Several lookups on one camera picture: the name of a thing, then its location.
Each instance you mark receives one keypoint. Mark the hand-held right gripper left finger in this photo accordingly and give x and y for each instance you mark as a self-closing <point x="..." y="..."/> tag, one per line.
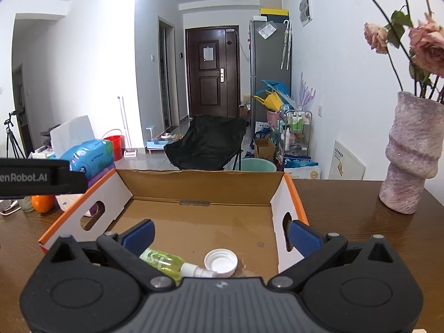
<point x="140" y="235"/>

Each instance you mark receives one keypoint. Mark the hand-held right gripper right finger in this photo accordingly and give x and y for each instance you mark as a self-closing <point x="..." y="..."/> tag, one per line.
<point x="305" y="239"/>

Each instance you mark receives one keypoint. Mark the green spray bottle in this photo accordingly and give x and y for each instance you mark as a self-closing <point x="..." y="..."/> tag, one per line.
<point x="163" y="260"/>

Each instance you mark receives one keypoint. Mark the red and orange cardboard box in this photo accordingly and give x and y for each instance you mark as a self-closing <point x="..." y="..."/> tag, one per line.
<point x="208" y="222"/>

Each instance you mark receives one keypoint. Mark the white plastic cap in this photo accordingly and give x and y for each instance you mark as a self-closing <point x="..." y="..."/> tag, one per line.
<point x="222" y="265"/>

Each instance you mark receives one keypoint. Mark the orange fruit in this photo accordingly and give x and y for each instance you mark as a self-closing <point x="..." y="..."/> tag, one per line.
<point x="43" y="204"/>

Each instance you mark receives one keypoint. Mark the clear glass cup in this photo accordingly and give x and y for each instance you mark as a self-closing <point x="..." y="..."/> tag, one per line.
<point x="26" y="204"/>

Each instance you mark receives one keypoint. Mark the black tripod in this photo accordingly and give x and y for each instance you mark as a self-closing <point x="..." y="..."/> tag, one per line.
<point x="12" y="138"/>

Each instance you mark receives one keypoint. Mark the blue tissue pack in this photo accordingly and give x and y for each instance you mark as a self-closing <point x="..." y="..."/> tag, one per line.
<point x="92" y="156"/>

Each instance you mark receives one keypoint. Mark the purple tissue pack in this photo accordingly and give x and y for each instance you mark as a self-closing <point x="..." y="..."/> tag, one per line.
<point x="100" y="177"/>

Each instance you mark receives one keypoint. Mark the blue and white bag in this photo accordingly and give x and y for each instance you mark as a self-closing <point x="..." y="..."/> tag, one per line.
<point x="301" y="170"/>

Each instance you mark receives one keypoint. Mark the white mop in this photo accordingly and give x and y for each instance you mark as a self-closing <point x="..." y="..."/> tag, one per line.
<point x="130" y="152"/>

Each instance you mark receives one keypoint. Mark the red bucket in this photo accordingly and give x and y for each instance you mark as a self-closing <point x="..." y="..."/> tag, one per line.
<point x="114" y="144"/>

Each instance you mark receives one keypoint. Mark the white board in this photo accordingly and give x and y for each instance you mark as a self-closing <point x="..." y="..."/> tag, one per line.
<point x="347" y="164"/>

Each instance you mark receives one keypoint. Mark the green plastic basin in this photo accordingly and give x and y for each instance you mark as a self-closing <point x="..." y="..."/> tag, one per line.
<point x="258" y="164"/>

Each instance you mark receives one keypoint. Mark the blue white pet feeder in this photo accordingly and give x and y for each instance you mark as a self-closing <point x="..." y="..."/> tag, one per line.
<point x="154" y="144"/>

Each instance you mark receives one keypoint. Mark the small brown cardboard box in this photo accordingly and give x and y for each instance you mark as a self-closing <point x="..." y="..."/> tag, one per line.
<point x="263" y="151"/>

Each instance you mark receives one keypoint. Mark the metal shelf rack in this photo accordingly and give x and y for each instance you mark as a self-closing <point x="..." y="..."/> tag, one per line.
<point x="295" y="135"/>

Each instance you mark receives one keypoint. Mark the black folding chair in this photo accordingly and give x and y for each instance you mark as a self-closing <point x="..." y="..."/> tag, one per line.
<point x="204" y="142"/>

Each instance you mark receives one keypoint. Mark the pink bucket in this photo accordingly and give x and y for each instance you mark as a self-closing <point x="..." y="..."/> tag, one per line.
<point x="272" y="118"/>

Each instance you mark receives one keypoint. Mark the pink textured vase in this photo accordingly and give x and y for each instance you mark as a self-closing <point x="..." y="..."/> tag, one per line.
<point x="409" y="152"/>

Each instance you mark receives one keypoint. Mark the lilac clothes hangers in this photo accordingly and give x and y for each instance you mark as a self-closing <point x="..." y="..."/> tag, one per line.
<point x="307" y="93"/>

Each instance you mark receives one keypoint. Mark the blue plastic stool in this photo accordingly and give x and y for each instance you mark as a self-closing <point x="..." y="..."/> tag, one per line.
<point x="277" y="86"/>

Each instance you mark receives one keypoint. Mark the dark brown door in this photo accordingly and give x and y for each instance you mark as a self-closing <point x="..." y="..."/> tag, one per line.
<point x="211" y="86"/>

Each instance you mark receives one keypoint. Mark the grey refrigerator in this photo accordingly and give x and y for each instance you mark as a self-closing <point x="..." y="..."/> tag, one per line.
<point x="270" y="55"/>

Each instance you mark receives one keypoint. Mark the folded umbrellas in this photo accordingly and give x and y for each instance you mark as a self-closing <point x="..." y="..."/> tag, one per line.
<point x="286" y="45"/>

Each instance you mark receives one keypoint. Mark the dried pink rose bouquet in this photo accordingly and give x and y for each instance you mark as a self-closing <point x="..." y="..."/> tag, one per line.
<point x="428" y="48"/>

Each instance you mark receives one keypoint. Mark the yellow box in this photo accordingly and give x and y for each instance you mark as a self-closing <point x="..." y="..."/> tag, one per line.
<point x="274" y="12"/>

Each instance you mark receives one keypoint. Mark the white wall outlet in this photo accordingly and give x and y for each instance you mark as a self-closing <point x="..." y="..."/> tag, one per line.
<point x="320" y="111"/>

